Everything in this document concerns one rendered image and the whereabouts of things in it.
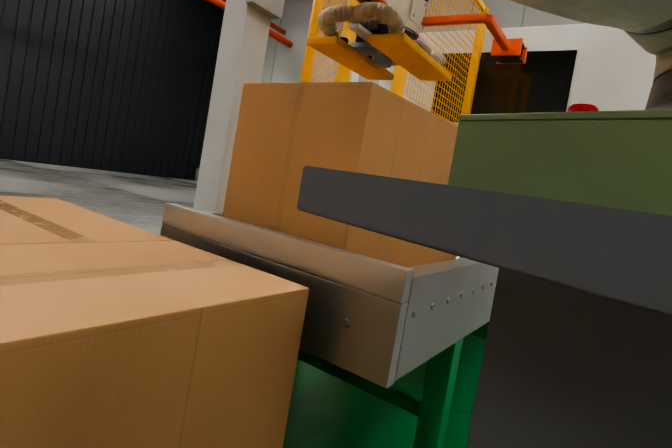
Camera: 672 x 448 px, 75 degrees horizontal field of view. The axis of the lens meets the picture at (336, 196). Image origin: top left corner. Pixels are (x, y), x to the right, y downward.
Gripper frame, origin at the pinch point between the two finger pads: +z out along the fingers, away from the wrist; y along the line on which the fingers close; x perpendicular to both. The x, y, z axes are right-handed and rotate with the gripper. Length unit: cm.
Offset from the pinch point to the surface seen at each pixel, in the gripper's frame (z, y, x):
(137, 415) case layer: -17, 80, -48
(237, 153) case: 20.9, 44.5, -2.5
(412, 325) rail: -33, 71, -4
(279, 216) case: 3, 57, -4
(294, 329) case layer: -18, 74, -19
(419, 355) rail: -33, 79, 2
